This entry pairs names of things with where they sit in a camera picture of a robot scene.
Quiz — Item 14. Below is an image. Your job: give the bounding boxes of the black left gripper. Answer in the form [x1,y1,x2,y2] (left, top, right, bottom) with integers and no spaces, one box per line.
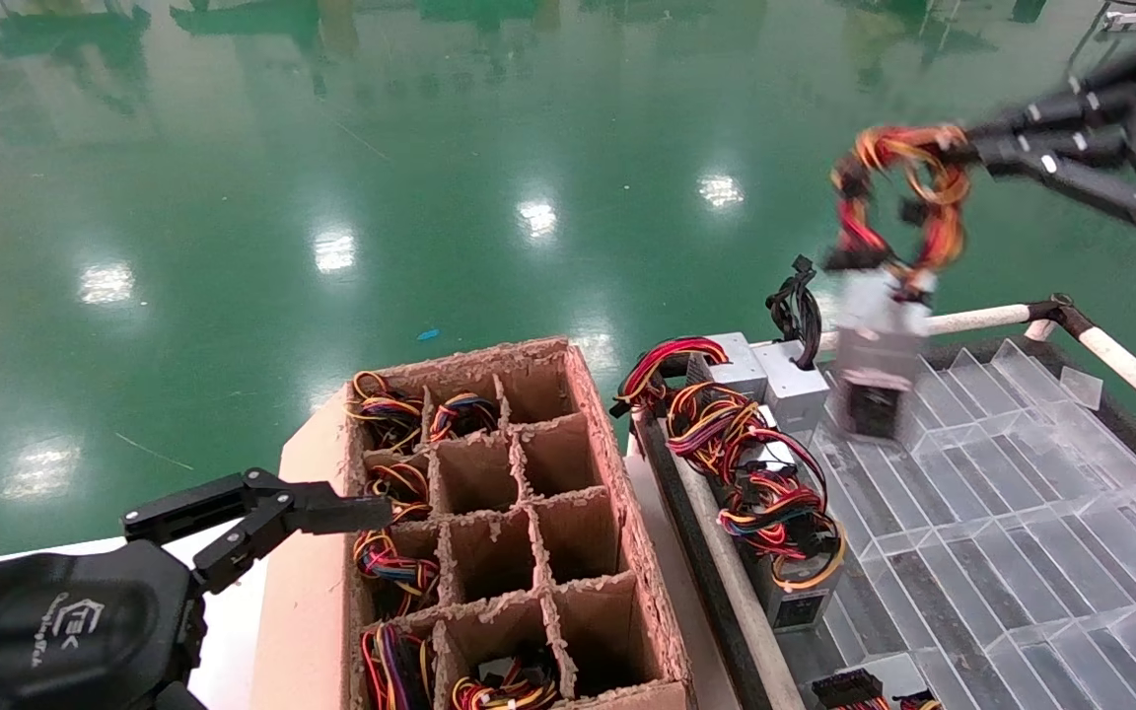
[0,540,208,710]

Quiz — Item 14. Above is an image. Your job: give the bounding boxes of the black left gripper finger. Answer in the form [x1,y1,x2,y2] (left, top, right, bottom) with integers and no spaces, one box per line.
[120,469,395,596]

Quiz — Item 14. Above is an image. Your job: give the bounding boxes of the power supply with coloured wires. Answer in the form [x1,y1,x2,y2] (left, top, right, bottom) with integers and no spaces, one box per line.
[450,646,559,710]
[364,461,433,524]
[359,621,434,710]
[810,651,946,710]
[351,528,439,618]
[716,468,848,633]
[346,370,426,455]
[822,123,973,441]
[665,383,827,491]
[427,391,500,442]

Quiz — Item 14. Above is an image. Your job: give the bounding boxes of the beige cardboard sheet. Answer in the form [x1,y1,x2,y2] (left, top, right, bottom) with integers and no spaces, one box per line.
[250,387,360,710]

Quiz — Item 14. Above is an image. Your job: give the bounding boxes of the black pipe corner joint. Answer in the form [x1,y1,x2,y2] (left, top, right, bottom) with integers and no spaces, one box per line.
[1020,293,1094,342]

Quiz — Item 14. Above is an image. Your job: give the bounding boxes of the brown cardboard divider box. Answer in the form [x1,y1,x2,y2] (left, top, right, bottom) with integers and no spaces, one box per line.
[339,337,697,710]

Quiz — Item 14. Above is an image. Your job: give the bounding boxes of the clear acrylic divider tray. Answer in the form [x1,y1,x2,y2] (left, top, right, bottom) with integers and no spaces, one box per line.
[810,338,1136,710]

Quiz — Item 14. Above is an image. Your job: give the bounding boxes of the silver power supply black cable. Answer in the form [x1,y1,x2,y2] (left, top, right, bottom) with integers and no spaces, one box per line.
[757,254,833,435]

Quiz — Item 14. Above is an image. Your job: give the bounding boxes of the silver power supply red wires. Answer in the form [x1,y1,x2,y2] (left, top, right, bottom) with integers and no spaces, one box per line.
[610,333,768,417]

